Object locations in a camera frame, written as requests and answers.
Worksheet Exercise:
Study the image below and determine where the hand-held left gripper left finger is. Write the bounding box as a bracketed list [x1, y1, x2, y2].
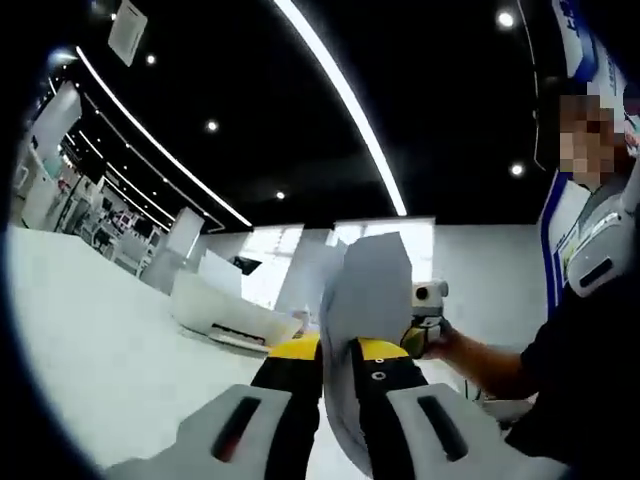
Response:
[104, 336, 322, 480]

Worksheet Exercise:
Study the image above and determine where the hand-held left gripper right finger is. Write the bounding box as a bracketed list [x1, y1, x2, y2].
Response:
[348, 338, 570, 480]

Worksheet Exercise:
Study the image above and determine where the stack of white printing papers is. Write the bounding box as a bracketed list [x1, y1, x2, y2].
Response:
[319, 231, 414, 480]

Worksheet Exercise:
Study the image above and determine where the person's right hand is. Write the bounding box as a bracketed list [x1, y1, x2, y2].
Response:
[422, 318, 475, 362]

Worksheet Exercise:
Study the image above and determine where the white printer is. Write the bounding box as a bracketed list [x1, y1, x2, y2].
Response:
[169, 249, 304, 357]

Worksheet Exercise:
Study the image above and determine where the window with white blinds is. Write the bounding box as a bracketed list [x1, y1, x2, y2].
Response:
[239, 218, 437, 326]

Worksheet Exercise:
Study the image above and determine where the white chest-worn device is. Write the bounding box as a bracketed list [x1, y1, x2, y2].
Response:
[562, 159, 640, 301]

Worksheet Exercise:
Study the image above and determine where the long ceiling light strip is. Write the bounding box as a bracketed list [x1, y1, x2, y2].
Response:
[272, 0, 409, 218]

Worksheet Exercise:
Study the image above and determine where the ceiling air conditioner vent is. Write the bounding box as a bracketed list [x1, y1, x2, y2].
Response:
[107, 0, 149, 67]

